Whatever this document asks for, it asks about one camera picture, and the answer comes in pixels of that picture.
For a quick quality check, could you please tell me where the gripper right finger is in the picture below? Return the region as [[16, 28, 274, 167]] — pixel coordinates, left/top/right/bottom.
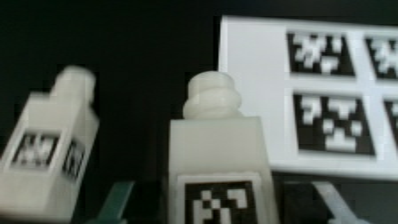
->
[[283, 180, 372, 224]]

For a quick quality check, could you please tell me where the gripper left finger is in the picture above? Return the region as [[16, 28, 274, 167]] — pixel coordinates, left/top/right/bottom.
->
[[84, 181, 135, 224]]

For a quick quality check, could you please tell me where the white table leg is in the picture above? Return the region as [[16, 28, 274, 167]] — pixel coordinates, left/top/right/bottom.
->
[[0, 66, 100, 223], [167, 71, 279, 224]]

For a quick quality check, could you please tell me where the white sheet with tags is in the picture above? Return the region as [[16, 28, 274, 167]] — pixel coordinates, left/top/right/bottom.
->
[[219, 16, 398, 181]]

